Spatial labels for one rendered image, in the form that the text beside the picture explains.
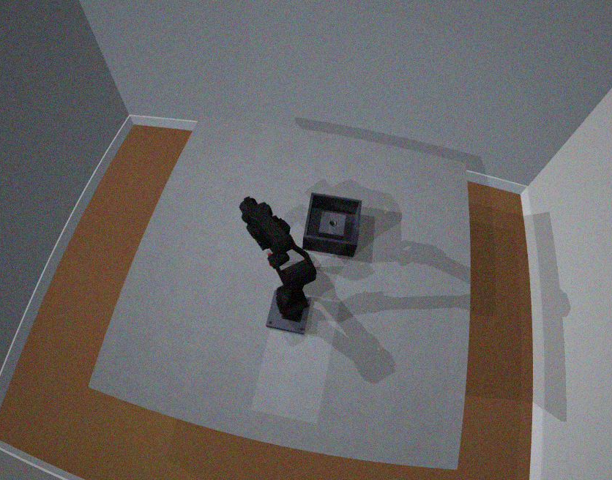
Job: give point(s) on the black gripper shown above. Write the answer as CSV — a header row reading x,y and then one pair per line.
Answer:
x,y
265,244

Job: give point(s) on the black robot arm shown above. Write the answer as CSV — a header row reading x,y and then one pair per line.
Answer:
x,y
291,299

